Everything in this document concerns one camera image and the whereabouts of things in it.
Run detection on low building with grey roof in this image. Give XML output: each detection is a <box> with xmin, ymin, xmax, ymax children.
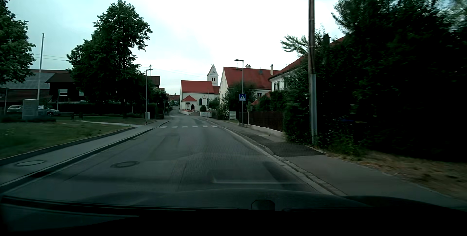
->
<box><xmin>0</xmin><ymin>69</ymin><xmax>70</xmax><ymax>106</ymax></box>

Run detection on dry grass verge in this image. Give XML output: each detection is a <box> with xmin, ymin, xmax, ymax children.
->
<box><xmin>325</xmin><ymin>148</ymin><xmax>467</xmax><ymax>199</ymax></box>

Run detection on grey asphalt road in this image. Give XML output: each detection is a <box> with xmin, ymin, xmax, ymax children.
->
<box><xmin>0</xmin><ymin>107</ymin><xmax>336</xmax><ymax>207</ymax></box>

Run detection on lamp post with crossing sign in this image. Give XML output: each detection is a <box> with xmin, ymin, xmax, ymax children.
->
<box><xmin>234</xmin><ymin>59</ymin><xmax>247</xmax><ymax>127</ymax></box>

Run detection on dark wooden fence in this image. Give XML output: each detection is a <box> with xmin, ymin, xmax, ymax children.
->
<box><xmin>239</xmin><ymin>110</ymin><xmax>284</xmax><ymax>132</ymax></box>

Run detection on dark green bush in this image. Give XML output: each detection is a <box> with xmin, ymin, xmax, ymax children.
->
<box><xmin>223</xmin><ymin>82</ymin><xmax>257</xmax><ymax>117</ymax></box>

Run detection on tall pale flagpole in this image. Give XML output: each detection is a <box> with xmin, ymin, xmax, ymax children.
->
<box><xmin>37</xmin><ymin>33</ymin><xmax>45</xmax><ymax>101</ymax></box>

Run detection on white house with red roof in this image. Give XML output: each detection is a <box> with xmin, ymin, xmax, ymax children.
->
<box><xmin>269</xmin><ymin>36</ymin><xmax>346</xmax><ymax>93</ymax></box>
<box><xmin>219</xmin><ymin>64</ymin><xmax>281</xmax><ymax>102</ymax></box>

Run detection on dark brown wooden building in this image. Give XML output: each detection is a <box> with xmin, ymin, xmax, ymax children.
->
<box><xmin>45</xmin><ymin>72</ymin><xmax>85</xmax><ymax>103</ymax></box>

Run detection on overhead wires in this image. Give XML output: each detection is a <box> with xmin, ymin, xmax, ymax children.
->
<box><xmin>34</xmin><ymin>54</ymin><xmax>70</xmax><ymax>62</ymax></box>

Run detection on silver parked car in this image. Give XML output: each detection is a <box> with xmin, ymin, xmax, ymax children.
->
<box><xmin>38</xmin><ymin>105</ymin><xmax>61</xmax><ymax>116</ymax></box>

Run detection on road markings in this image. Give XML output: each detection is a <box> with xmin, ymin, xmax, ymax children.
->
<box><xmin>159</xmin><ymin>125</ymin><xmax>219</xmax><ymax>129</ymax></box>

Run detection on white church with red roof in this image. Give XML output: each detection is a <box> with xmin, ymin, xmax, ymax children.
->
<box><xmin>180</xmin><ymin>64</ymin><xmax>221</xmax><ymax>112</ymax></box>

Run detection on dark green hedge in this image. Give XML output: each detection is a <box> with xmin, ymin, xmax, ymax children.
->
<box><xmin>51</xmin><ymin>102</ymin><xmax>158</xmax><ymax>120</ymax></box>

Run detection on large dark green tree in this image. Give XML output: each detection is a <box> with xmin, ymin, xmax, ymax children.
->
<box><xmin>66</xmin><ymin>0</ymin><xmax>153</xmax><ymax>118</ymax></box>

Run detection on dense dark green trees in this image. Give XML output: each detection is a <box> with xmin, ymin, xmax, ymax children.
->
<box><xmin>280</xmin><ymin>0</ymin><xmax>467</xmax><ymax>162</ymax></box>

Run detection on car's own bonnet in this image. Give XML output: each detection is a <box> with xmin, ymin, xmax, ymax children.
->
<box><xmin>0</xmin><ymin>188</ymin><xmax>467</xmax><ymax>234</ymax></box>

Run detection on grass lawn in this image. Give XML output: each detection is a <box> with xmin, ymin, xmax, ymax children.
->
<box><xmin>0</xmin><ymin>116</ymin><xmax>147</xmax><ymax>159</ymax></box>

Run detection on grey lamp post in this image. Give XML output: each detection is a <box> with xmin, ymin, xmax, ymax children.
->
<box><xmin>144</xmin><ymin>64</ymin><xmax>153</xmax><ymax>124</ymax></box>

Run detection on tall wooden pole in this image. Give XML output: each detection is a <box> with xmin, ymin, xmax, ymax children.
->
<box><xmin>307</xmin><ymin>0</ymin><xmax>318</xmax><ymax>146</ymax></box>

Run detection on grey asphalt pavement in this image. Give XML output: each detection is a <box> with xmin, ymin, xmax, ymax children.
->
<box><xmin>0</xmin><ymin>119</ymin><xmax>171</xmax><ymax>189</ymax></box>

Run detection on grey paved pavement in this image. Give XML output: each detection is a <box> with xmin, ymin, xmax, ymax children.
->
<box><xmin>208</xmin><ymin>118</ymin><xmax>467</xmax><ymax>207</ymax></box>

